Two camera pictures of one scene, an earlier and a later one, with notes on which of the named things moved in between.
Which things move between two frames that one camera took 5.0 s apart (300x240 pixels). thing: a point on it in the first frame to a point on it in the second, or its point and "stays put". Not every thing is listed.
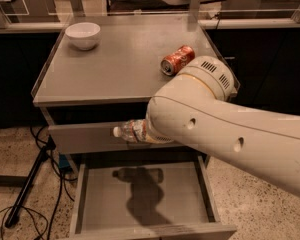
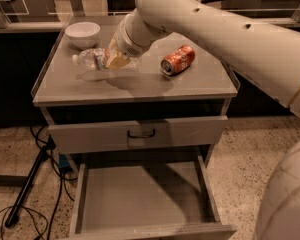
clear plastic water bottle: [133, 130] to [93, 59]
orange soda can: [177, 60] stays put
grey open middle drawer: [147, 197] stays put
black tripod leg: [29, 182] stays put
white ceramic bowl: [84, 35] stays put
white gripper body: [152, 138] to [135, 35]
